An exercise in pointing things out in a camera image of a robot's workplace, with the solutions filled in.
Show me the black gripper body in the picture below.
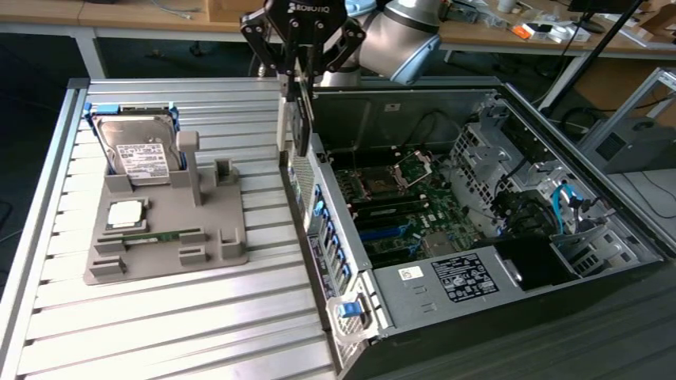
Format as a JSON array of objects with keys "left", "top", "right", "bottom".
[{"left": 262, "top": 0, "right": 349, "bottom": 48}]

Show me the graphics card with metal bracket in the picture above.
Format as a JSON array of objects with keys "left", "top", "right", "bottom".
[{"left": 278, "top": 55, "right": 317, "bottom": 158}]

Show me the brown cardboard box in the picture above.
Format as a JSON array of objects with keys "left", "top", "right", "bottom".
[{"left": 205, "top": 0, "right": 266, "bottom": 24}]

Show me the grey metal device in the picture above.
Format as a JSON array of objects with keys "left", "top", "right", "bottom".
[{"left": 441, "top": 0, "right": 482, "bottom": 24}]

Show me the cluttered wooden desk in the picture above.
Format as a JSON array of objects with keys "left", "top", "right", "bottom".
[{"left": 435, "top": 0, "right": 676, "bottom": 114}]

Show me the silver socket cover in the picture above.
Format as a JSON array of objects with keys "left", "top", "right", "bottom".
[{"left": 393, "top": 150, "right": 437, "bottom": 188}]

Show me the hard disk with blue carrier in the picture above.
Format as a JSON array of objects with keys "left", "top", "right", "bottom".
[{"left": 82, "top": 101, "right": 185, "bottom": 188}]

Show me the CPU socket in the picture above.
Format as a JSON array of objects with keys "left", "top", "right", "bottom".
[{"left": 357, "top": 165, "right": 409, "bottom": 200}]

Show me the wooden desk with grey legs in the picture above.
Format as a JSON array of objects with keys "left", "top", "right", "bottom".
[{"left": 0, "top": 0, "right": 317, "bottom": 80}]

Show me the large silver disk bay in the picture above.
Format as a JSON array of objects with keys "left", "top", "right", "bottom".
[{"left": 447, "top": 118, "right": 569, "bottom": 207}]

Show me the white box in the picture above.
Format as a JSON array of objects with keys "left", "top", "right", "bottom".
[{"left": 546, "top": 23, "right": 591, "bottom": 44}]

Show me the RAM stick with white label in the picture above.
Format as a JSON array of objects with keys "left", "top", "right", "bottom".
[{"left": 351, "top": 199, "right": 429, "bottom": 219}]

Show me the black tripod pole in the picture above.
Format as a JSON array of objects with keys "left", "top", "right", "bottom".
[{"left": 535, "top": 0, "right": 647, "bottom": 113}]

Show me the black monitor with stand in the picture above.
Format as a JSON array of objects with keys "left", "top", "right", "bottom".
[{"left": 566, "top": 0, "right": 637, "bottom": 35}]

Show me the green motherboard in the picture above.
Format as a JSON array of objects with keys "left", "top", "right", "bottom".
[{"left": 331, "top": 148, "right": 490, "bottom": 268}]

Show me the blue expansion slot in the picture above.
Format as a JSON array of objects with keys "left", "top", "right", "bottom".
[{"left": 359, "top": 226, "right": 403, "bottom": 241}]

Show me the silver CPU chip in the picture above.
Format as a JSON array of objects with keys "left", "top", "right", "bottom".
[{"left": 103, "top": 199, "right": 150, "bottom": 232}]

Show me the green RAM stick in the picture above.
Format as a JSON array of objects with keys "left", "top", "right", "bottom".
[{"left": 119, "top": 232, "right": 182, "bottom": 244}]

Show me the silver chipset heatsink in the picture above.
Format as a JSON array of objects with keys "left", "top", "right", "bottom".
[{"left": 423, "top": 232, "right": 459, "bottom": 257}]

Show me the grey parts rack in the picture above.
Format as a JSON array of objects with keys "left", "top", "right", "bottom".
[{"left": 82, "top": 129, "right": 250, "bottom": 287}]

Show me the brown cardboard piece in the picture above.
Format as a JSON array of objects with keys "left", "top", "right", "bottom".
[{"left": 637, "top": 6, "right": 676, "bottom": 39}]

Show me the grey computer tower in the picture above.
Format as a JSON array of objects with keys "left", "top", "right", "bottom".
[{"left": 577, "top": 116, "right": 676, "bottom": 175}]

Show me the silver power supply unit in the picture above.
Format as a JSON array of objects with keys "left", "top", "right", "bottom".
[{"left": 367, "top": 247, "right": 522, "bottom": 333}]

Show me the small silver disk bay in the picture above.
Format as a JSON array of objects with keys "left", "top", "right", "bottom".
[{"left": 547, "top": 221, "right": 637, "bottom": 278}]

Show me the open black PC case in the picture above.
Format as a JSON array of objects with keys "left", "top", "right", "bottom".
[{"left": 277, "top": 77, "right": 670, "bottom": 380}]

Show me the light grey cable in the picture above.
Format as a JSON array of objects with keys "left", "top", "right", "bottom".
[{"left": 149, "top": 0, "right": 205, "bottom": 20}]

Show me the thin black wire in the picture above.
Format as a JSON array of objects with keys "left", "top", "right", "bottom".
[{"left": 406, "top": 108, "right": 461, "bottom": 154}]

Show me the black power wire bundle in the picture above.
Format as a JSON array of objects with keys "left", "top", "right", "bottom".
[{"left": 487, "top": 185, "right": 561, "bottom": 243}]

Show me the aluminium profile frame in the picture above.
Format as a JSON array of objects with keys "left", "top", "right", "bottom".
[{"left": 577, "top": 66, "right": 676, "bottom": 143}]

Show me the light blue wire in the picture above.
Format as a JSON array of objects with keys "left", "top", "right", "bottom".
[{"left": 550, "top": 179, "right": 582, "bottom": 235}]

